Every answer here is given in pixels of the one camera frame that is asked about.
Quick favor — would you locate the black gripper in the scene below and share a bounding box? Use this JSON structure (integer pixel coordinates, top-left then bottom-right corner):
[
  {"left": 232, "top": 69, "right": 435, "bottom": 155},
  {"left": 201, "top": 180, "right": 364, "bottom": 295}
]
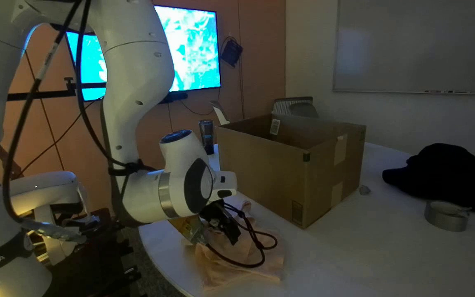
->
[{"left": 186, "top": 198, "right": 244, "bottom": 247}]

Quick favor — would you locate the pale pink towel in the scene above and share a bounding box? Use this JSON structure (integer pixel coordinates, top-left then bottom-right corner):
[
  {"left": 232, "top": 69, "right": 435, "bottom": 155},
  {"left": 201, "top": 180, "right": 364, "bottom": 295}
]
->
[{"left": 189, "top": 211, "right": 286, "bottom": 290}]

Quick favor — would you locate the large open cardboard box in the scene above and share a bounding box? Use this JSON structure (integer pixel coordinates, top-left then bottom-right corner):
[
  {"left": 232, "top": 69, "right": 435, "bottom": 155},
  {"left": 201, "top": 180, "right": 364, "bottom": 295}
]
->
[{"left": 212, "top": 112, "right": 367, "bottom": 231}]

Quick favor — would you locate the grey tape roll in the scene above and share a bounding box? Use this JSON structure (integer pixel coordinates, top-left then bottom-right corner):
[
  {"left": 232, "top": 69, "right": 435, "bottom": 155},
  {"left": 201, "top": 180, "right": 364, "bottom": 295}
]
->
[{"left": 423, "top": 198, "right": 473, "bottom": 232}]

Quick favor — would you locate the black jacket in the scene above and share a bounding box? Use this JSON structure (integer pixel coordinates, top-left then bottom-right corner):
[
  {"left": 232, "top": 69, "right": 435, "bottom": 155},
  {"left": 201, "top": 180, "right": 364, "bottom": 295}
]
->
[{"left": 380, "top": 142, "right": 475, "bottom": 219}]

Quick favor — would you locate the whiteboard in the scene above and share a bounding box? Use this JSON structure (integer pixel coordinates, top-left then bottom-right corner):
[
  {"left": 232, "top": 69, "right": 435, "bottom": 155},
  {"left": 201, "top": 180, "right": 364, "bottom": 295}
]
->
[{"left": 333, "top": 0, "right": 475, "bottom": 99}]

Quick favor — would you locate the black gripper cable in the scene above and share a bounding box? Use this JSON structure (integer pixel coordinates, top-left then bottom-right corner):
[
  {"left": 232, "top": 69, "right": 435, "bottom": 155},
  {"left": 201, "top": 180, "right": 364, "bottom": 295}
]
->
[{"left": 202, "top": 201, "right": 280, "bottom": 270}]

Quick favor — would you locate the small dark wall device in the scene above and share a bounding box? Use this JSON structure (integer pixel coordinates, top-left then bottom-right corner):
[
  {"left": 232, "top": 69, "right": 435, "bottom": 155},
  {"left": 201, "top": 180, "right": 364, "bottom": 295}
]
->
[{"left": 219, "top": 36, "right": 245, "bottom": 69}]

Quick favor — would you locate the wall mounted screen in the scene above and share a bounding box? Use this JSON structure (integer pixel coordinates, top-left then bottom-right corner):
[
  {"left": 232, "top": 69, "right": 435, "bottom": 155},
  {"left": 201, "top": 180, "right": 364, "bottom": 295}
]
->
[{"left": 62, "top": 5, "right": 224, "bottom": 104}]

